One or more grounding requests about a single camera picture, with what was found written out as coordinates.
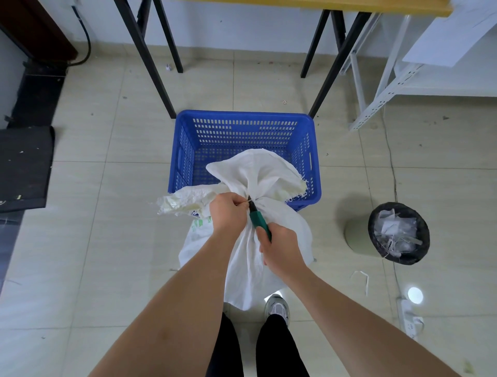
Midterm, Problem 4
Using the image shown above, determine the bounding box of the person's right hand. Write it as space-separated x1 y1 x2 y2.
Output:
258 222 308 279

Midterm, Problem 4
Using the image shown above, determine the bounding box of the person's left hand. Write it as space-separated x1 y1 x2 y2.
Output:
210 192 250 238

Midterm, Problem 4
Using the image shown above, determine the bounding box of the green utility knife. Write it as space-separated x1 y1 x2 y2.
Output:
248 199 273 244

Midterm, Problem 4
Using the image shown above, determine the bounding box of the white woven sack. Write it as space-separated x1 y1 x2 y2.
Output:
157 149 316 311

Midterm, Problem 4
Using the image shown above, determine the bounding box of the person's left forearm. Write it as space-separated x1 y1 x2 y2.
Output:
89 229 243 377

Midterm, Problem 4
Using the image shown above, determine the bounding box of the person's right forearm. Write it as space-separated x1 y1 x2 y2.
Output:
272 266 463 377

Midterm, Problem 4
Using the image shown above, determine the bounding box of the grey white sneaker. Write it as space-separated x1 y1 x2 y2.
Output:
264 294 291 327

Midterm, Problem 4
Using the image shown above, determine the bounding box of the green trash bin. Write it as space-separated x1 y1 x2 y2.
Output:
344 203 431 266

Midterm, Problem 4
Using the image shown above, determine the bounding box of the blue plastic basket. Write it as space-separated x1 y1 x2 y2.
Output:
168 110 323 213

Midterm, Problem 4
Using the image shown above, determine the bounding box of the white plastic strip scrap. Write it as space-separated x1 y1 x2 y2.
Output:
350 270 370 297

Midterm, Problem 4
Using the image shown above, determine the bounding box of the pile of white paper scraps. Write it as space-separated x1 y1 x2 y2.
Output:
374 209 425 259

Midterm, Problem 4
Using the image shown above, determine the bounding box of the person's right leg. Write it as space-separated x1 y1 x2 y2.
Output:
255 314 311 377

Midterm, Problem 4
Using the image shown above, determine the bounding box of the person's leg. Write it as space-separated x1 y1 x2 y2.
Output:
255 314 311 377
206 312 244 377

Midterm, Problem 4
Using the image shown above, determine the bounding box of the person's left leg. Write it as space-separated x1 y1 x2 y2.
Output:
206 312 244 377

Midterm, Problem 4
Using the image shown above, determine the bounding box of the black bin liner bag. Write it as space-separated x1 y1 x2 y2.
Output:
368 202 431 266

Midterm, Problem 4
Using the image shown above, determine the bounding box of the white power strip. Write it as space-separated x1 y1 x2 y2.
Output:
396 297 425 339

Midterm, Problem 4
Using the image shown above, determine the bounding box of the white metal shelf rack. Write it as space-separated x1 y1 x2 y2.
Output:
339 13 497 132

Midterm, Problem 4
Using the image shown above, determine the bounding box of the black flat board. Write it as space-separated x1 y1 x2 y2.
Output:
0 125 56 214

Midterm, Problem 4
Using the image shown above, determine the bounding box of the black stand base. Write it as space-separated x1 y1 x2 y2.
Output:
5 60 69 129

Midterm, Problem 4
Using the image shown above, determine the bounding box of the wooden table with black legs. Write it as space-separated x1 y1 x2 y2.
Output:
113 0 453 119

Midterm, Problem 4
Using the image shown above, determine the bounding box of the white paper sheet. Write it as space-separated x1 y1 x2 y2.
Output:
402 0 497 68

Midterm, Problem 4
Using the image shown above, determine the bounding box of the dark brown cabinet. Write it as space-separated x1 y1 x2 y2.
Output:
0 0 78 65

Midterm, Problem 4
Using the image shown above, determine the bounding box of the thin floor cable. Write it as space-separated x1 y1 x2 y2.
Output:
382 116 407 300

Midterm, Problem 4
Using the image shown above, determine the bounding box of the black thick cable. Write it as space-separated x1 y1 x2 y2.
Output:
68 3 92 66

